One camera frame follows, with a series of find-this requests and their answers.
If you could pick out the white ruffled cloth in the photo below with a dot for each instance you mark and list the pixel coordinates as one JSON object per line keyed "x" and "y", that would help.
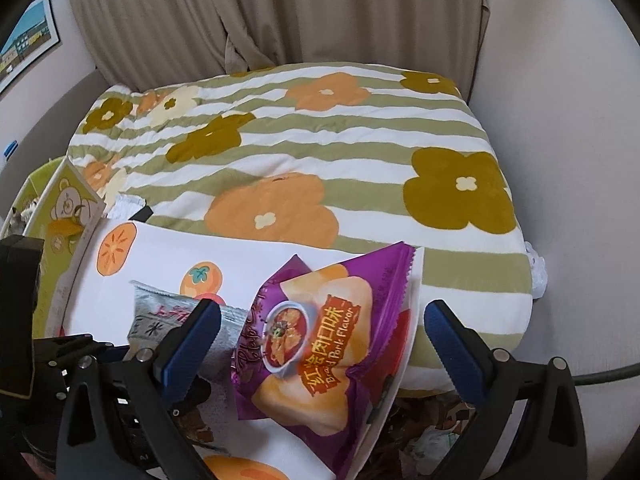
{"x": 122, "y": 205}

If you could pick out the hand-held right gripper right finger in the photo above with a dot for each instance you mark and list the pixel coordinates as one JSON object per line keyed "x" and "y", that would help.
{"x": 450, "y": 340}

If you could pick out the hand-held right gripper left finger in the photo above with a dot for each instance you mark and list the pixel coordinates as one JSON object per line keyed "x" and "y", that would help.
{"x": 192, "y": 340}

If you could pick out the small black object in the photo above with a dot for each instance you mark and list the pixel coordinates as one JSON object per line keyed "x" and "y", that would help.
{"x": 142, "y": 214}

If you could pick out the beige curtain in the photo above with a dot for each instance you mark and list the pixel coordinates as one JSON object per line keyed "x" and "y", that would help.
{"x": 250, "y": 10}

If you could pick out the cartoon bear snack packet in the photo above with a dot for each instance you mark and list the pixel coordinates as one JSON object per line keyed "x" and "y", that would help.
{"x": 210, "y": 410}

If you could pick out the small blue object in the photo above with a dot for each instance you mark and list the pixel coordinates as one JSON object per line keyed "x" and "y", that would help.
{"x": 9, "y": 149}

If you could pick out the striped floral blanket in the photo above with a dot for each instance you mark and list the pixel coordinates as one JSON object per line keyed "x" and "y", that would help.
{"x": 350, "y": 160}

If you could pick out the purple snack packet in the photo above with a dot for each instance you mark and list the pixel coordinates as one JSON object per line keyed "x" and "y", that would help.
{"x": 320, "y": 320}

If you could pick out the yellow green cardboard box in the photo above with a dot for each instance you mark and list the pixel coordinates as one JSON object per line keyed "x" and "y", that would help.
{"x": 70, "y": 205}

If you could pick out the silver snack packet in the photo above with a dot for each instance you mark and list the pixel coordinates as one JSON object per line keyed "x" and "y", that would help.
{"x": 150, "y": 320}

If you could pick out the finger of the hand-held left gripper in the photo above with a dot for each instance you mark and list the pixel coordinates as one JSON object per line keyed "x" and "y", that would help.
{"x": 55, "y": 355}

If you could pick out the framed wall picture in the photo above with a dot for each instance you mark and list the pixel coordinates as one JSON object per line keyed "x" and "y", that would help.
{"x": 25, "y": 40}

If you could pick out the camouflage cloth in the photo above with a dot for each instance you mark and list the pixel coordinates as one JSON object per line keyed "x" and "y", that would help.
{"x": 425, "y": 420}

